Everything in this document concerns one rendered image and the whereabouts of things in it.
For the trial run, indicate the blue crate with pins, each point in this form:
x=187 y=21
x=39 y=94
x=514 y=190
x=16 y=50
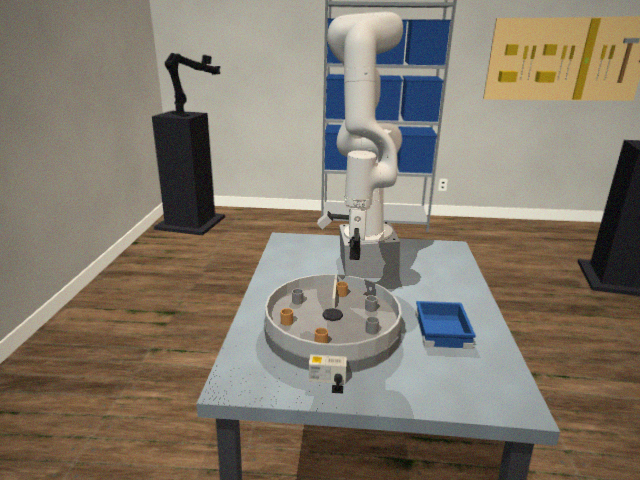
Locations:
x=447 y=323

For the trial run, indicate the bronze cylinder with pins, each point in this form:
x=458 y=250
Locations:
x=341 y=289
x=321 y=338
x=286 y=317

